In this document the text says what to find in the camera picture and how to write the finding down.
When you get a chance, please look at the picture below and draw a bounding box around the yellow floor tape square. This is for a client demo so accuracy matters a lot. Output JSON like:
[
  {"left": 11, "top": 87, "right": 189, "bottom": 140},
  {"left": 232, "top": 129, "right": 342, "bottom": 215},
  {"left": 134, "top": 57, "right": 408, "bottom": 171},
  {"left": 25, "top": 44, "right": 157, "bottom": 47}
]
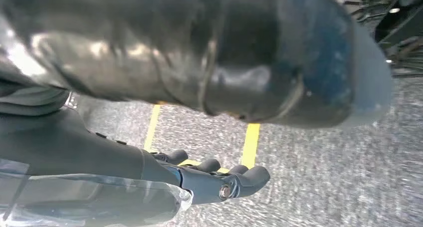
[{"left": 144, "top": 103, "right": 262, "bottom": 174}]

